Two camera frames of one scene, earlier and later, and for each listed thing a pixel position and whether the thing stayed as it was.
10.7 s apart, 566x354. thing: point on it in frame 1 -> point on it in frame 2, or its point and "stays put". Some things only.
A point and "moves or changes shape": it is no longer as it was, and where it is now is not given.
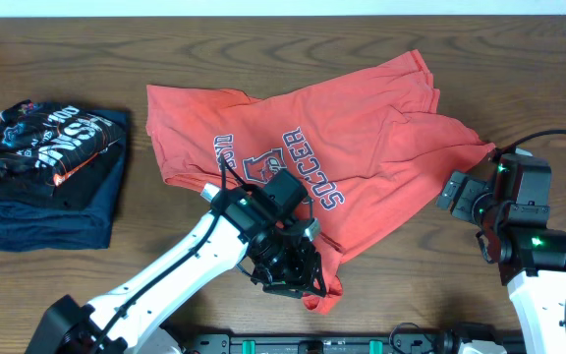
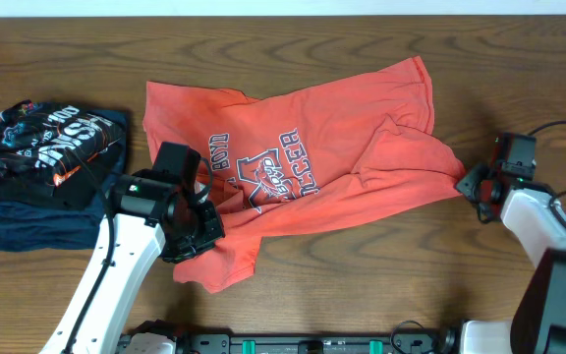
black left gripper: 292,274 -> 206,232
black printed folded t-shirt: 52,152 stays put
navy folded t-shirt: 19,223 stays put
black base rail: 359,343 stays put
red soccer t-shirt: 367,143 moves or changes shape
